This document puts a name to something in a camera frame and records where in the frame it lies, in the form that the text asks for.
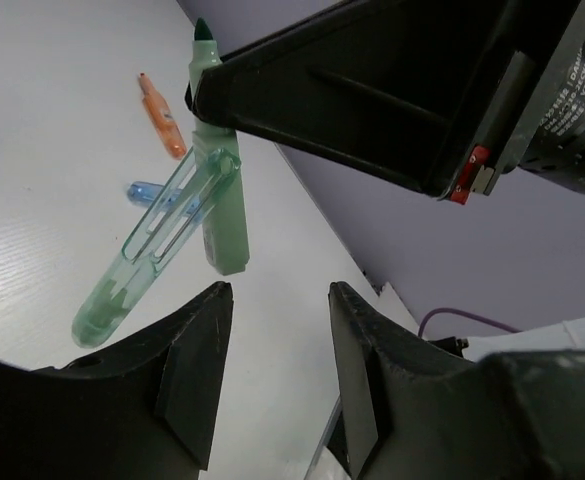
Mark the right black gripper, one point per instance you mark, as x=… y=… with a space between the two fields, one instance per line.
x=537 y=124

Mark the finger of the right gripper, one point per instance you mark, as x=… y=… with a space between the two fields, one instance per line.
x=394 y=89

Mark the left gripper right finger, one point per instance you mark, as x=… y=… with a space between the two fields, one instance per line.
x=414 y=411

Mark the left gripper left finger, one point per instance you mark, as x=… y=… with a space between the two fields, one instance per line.
x=144 y=407

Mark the green highlighter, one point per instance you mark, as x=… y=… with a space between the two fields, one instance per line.
x=210 y=169

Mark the blue highlighter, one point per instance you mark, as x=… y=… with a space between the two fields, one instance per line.
x=143 y=194

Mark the orange highlighter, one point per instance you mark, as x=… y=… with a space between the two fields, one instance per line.
x=161 y=117

